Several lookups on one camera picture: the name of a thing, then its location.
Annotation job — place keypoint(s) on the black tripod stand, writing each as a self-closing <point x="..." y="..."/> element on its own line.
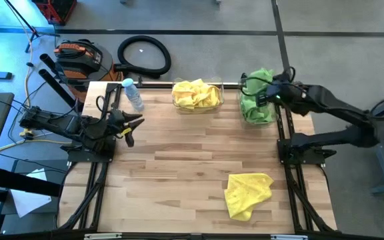
<point x="35" y="34"/>

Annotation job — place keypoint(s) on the white bracket plate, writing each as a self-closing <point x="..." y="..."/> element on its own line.
<point x="103" y="236"/>
<point x="288" y="237"/>

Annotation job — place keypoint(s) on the black aluminium rig frame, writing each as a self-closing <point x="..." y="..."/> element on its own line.
<point x="290" y="180"/>

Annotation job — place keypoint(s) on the black vacuum wand tube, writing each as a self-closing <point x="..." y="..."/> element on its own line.
<point x="47" y="60"/>
<point x="53" y="85"/>

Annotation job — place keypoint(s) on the black bench beam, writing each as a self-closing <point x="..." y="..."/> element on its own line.
<point x="18" y="181"/>

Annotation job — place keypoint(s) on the red black tool box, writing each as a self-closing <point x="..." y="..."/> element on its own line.
<point x="57" y="10"/>

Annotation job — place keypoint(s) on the black table clamp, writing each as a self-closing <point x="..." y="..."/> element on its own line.
<point x="243" y="78"/>

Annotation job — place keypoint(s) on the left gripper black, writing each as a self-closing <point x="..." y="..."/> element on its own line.
<point x="117" y="123"/>

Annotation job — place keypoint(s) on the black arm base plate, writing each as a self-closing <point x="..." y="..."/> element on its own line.
<point x="312" y="156"/>
<point x="82" y="156"/>

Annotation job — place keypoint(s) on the clear plastic water bottle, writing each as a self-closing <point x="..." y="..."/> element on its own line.
<point x="134" y="98"/>

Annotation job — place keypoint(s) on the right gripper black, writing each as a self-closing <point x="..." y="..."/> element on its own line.
<point x="285" y="93"/>

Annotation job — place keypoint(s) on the orange black shop vacuum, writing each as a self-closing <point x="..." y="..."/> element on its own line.
<point x="78" y="61"/>

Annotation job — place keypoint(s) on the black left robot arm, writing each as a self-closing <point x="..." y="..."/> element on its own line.
<point x="55" y="123"/>

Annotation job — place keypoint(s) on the clear plastic basket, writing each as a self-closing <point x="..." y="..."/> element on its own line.
<point x="242" y="121"/>
<point x="223" y="100"/>

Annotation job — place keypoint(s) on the white paper sheet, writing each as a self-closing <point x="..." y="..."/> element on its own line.
<point x="28" y="200"/>

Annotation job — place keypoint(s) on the green microfiber towel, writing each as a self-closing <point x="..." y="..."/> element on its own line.
<point x="260" y="75"/>
<point x="255" y="115"/>

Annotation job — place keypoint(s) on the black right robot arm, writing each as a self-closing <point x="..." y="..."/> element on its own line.
<point x="338" y="107"/>

